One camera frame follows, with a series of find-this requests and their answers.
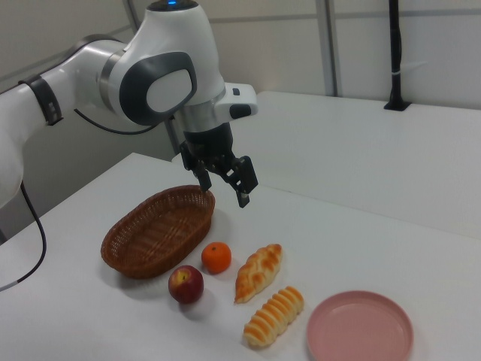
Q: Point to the brown woven basket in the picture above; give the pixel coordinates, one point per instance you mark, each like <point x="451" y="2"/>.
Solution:
<point x="150" y="233"/>

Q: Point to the black pole with clamp base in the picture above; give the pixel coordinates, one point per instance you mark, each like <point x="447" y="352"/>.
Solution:
<point x="395" y="56"/>

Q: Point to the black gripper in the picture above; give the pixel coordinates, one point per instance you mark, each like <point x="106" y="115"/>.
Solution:
<point x="208" y="144"/>

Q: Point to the red toy apple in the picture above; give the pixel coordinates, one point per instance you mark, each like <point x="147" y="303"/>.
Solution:
<point x="186" y="286"/>

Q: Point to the orange toy mandarin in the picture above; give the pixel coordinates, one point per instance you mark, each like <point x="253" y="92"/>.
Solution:
<point x="216" y="258"/>

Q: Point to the braided golden toy bread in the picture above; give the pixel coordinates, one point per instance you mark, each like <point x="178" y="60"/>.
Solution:
<point x="257" y="274"/>

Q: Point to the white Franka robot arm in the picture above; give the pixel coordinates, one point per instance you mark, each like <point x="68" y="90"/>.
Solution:
<point x="165" y="56"/>

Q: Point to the pink plate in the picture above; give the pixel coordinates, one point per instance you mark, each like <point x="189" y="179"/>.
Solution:
<point x="357" y="331"/>

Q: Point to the grey partition post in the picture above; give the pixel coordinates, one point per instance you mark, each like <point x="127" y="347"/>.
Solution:
<point x="332" y="49"/>
<point x="173" y="146"/>

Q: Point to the striped toy bread roll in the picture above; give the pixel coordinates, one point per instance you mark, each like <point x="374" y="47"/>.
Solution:
<point x="274" y="317"/>

